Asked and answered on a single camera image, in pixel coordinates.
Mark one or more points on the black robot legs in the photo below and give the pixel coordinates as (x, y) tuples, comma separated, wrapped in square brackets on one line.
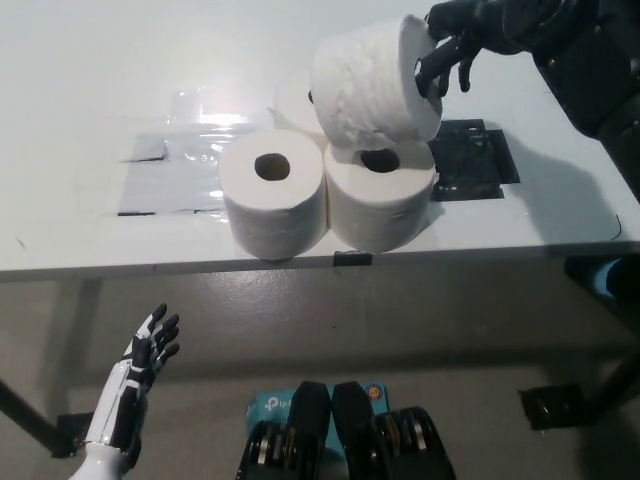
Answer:
[(315, 425)]

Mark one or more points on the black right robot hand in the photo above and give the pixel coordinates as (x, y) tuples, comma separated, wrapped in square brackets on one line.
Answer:
[(490, 22)]

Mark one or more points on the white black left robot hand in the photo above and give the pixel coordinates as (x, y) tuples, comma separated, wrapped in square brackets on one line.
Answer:
[(132, 370)]

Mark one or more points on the black diagonal table leg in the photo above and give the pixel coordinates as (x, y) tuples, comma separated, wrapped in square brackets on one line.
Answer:
[(617, 380), (30, 412)]

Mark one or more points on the teal tp-link box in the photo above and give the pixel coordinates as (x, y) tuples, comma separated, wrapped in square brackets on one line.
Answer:
[(267, 405)]

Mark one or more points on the black object with blue part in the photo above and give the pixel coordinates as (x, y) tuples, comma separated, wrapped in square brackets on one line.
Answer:
[(582, 277)]

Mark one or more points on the smooth white toilet paper roll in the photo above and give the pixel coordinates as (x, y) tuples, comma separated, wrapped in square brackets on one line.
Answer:
[(275, 215), (380, 210), (295, 105)]

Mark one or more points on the black tape square patch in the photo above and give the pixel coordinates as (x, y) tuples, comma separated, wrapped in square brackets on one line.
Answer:
[(475, 165)]

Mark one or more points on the clear plastic over grey patch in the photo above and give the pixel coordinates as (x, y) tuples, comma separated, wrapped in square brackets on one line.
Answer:
[(165, 185)]

